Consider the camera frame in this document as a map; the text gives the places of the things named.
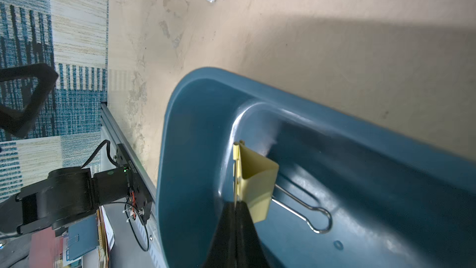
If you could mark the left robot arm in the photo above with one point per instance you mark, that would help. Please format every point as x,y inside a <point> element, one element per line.
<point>67,194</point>

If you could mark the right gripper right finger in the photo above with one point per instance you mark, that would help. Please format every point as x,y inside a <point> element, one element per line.
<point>249,252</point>

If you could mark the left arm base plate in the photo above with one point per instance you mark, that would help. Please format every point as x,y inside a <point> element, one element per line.
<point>140,195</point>

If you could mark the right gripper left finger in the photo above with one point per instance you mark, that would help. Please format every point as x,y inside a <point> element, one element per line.
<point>222,252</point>

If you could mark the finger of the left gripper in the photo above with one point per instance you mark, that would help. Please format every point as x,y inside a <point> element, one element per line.
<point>28,96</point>

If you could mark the yellow binder clip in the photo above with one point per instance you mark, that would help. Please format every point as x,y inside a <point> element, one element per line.
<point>254,184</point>

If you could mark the teal plastic storage box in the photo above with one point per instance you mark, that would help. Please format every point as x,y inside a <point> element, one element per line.
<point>350,194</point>

